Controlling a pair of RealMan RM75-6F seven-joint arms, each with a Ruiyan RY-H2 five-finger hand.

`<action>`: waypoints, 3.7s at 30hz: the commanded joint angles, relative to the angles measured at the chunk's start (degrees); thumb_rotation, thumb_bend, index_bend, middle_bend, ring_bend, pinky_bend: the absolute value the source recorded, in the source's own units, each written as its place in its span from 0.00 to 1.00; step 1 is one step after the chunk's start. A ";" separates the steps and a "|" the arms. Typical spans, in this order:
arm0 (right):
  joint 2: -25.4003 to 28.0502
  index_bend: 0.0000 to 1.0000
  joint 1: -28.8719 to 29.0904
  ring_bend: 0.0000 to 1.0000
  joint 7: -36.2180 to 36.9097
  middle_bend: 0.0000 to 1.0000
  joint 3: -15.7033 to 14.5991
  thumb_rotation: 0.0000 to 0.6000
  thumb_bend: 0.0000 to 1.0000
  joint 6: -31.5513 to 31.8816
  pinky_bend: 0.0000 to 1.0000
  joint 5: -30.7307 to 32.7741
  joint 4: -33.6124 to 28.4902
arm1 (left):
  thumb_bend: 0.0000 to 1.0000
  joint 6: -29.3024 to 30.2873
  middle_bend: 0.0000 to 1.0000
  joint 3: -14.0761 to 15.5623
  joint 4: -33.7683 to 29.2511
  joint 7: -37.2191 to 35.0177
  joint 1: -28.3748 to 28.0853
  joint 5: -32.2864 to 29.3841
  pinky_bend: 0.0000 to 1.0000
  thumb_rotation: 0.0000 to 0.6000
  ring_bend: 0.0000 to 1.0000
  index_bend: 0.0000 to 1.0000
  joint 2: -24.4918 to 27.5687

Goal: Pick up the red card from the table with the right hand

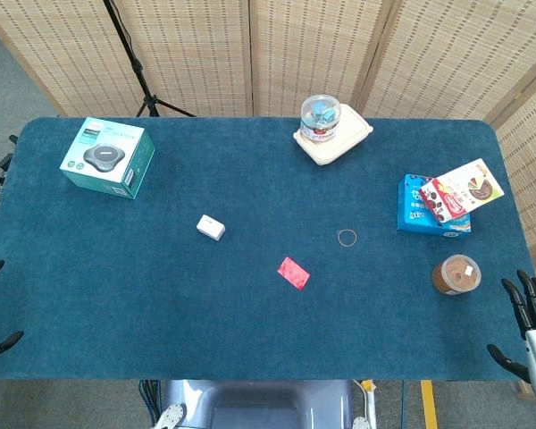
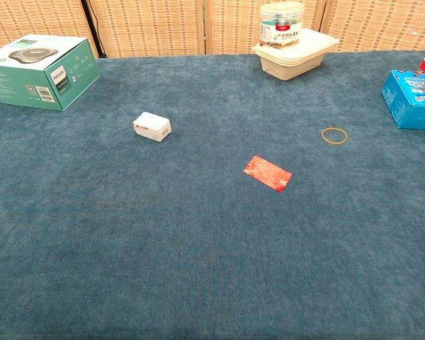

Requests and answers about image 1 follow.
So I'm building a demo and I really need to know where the small white box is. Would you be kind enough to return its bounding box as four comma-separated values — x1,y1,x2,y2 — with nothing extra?
196,214,227,242

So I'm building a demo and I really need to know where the blue cookie box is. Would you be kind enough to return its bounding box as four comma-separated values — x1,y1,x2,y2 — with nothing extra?
397,173,472,239

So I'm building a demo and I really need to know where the black tripod stand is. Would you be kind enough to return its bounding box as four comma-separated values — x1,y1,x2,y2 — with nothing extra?
101,0,197,119

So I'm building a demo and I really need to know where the red and white snack box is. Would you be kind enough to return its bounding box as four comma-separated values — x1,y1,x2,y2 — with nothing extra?
418,158,506,224

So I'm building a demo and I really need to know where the clear jar of binder clips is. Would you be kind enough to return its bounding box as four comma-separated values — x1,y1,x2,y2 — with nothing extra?
299,94,343,143

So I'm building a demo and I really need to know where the bamboo folding screen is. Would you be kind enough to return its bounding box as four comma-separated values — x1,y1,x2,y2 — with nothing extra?
0,0,536,269

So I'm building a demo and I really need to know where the beige lidded food container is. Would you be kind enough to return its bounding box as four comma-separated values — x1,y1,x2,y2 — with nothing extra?
292,103,374,167

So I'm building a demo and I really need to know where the brown round lidded jar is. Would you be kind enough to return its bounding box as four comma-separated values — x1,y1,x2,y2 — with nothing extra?
431,254,482,298

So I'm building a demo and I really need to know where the red packet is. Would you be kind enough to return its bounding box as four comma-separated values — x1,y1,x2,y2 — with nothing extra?
276,256,311,292

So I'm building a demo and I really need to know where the blue table mat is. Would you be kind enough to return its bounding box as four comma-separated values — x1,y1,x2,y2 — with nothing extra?
0,116,536,382

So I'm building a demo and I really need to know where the robot torso base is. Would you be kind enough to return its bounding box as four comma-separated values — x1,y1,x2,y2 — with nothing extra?
150,379,376,429

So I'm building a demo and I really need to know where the teal speaker product box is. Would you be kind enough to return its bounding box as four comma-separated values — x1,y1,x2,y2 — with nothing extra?
59,116,156,200

